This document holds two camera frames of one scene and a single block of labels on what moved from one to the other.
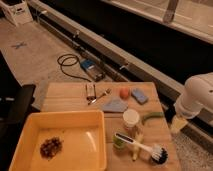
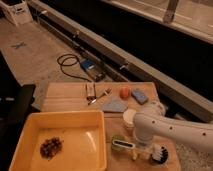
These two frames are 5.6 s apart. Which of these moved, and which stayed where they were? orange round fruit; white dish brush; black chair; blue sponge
Moved: white dish brush
Stayed: orange round fruit; black chair; blue sponge
